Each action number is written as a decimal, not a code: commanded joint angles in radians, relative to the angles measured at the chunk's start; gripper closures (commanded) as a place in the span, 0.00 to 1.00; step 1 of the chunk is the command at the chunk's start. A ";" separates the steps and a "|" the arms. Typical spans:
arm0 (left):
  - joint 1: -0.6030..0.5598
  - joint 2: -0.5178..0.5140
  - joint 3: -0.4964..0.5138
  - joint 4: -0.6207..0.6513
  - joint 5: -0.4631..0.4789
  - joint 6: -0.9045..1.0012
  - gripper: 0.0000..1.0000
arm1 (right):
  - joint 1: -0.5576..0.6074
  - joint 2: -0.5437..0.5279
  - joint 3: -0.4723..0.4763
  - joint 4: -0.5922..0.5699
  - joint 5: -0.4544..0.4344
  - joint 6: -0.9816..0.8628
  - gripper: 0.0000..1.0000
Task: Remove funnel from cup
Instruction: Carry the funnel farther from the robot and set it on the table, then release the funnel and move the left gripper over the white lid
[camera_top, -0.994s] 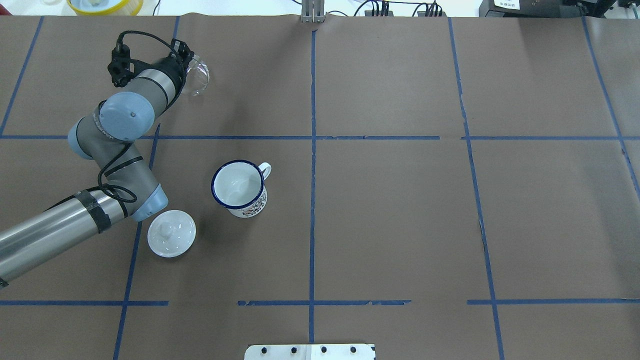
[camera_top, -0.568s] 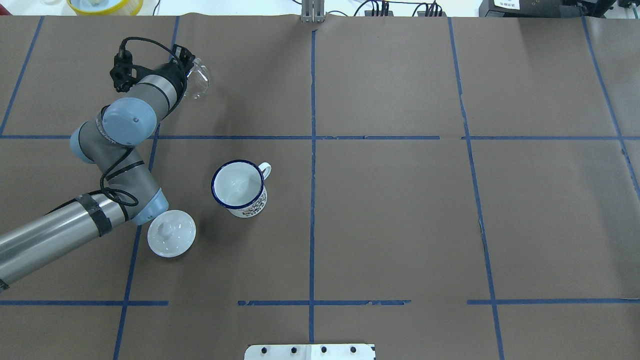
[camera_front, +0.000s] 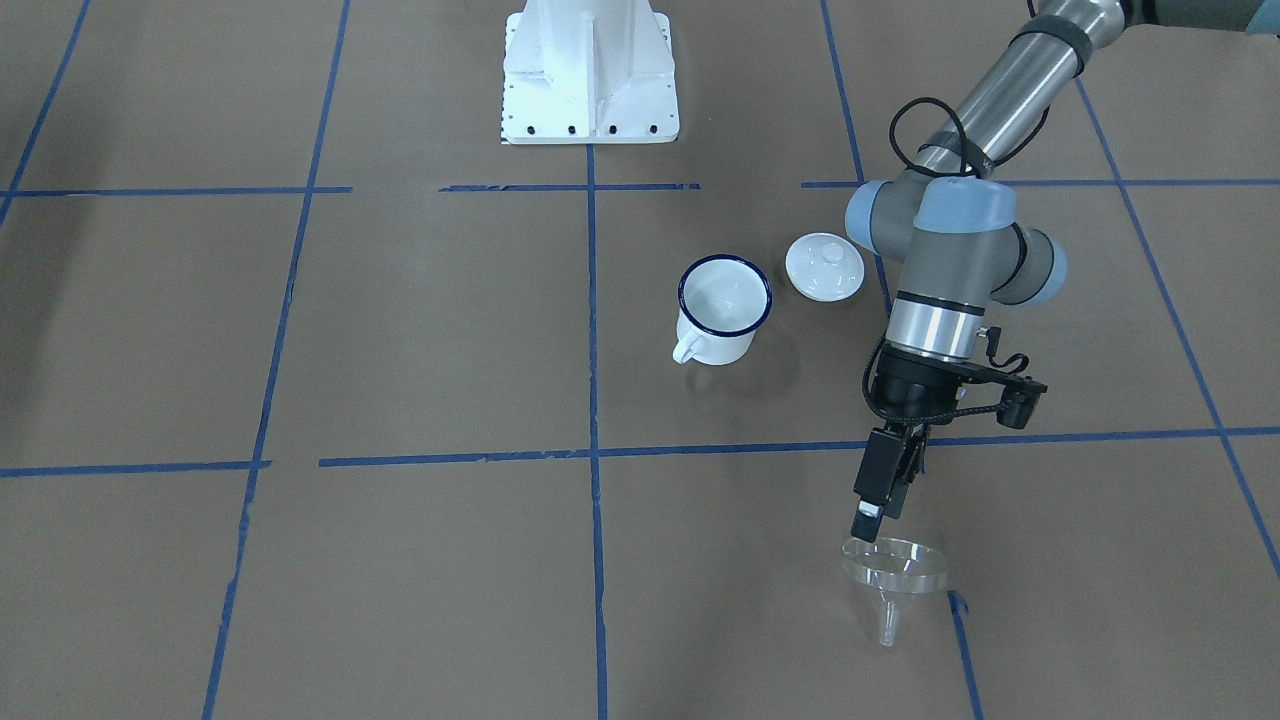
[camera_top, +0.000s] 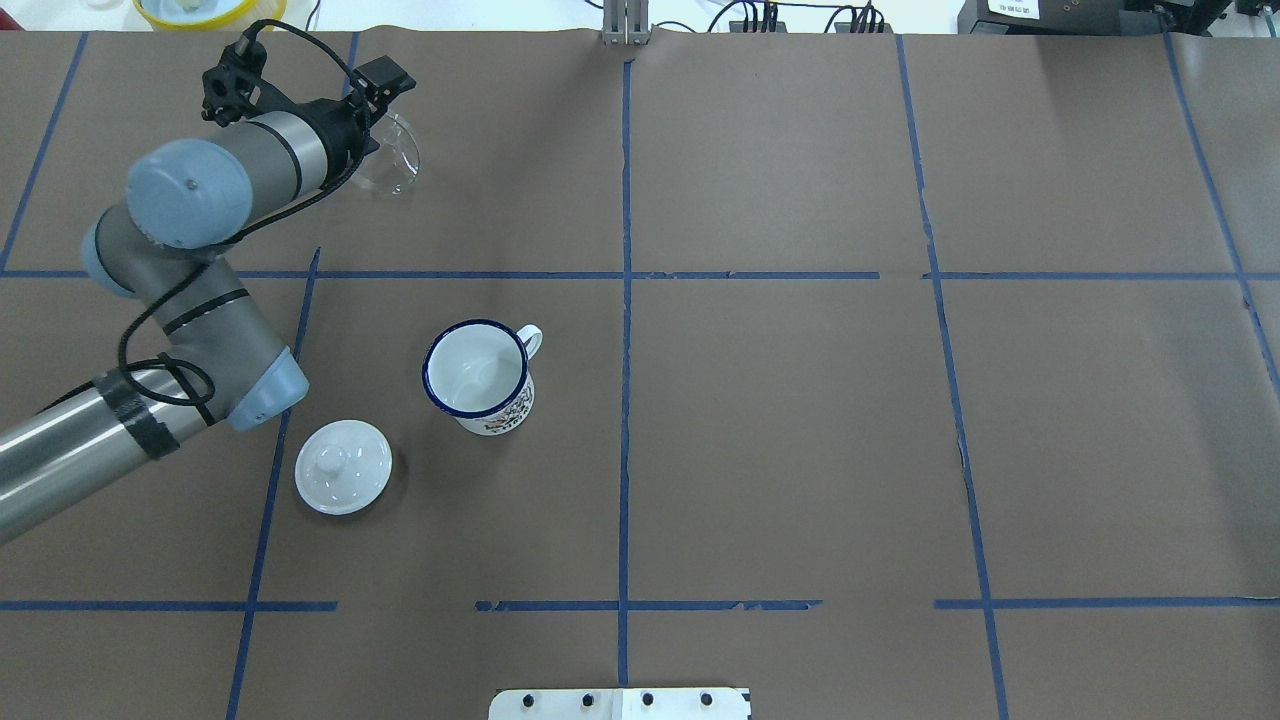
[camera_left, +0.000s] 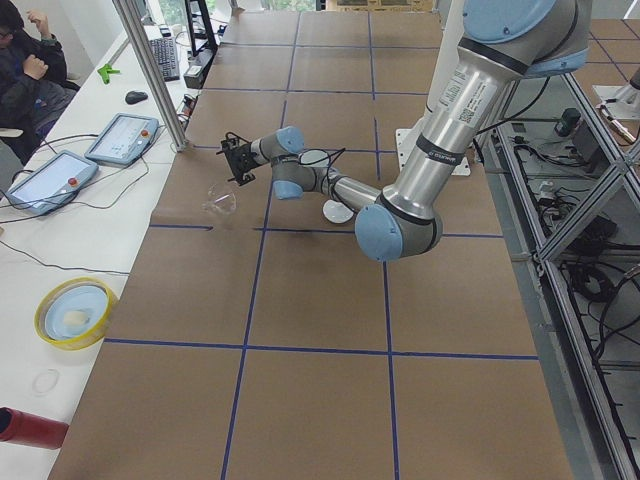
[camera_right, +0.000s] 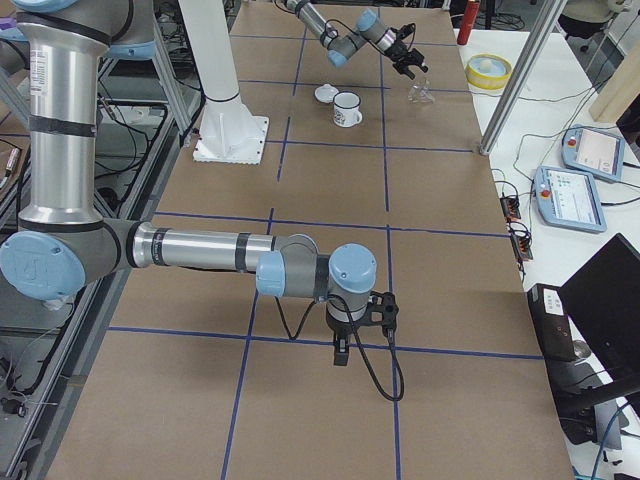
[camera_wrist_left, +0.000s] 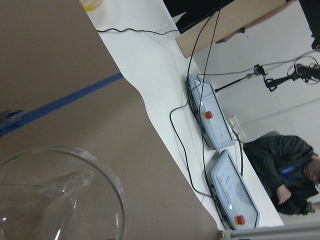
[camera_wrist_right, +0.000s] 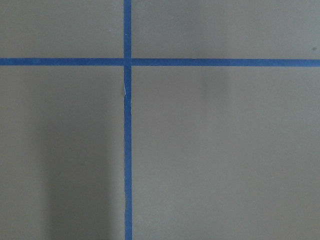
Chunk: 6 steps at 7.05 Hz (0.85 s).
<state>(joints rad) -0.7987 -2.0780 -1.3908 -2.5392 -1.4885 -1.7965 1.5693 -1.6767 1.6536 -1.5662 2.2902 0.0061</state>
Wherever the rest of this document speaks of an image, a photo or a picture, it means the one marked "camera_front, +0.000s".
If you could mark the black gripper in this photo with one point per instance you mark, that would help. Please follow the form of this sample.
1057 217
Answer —
903 394

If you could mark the white enamel mug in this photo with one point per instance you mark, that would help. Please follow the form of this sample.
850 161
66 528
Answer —
722 301

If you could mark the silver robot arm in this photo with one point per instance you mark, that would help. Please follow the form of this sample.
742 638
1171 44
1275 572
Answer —
961 247

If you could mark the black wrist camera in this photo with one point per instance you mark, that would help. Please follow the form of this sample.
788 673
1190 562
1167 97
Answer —
1019 397

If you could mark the white camera mast pedestal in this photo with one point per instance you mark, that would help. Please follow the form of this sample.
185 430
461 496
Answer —
588 72

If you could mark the white ceramic lid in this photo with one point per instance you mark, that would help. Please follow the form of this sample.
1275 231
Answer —
824 267

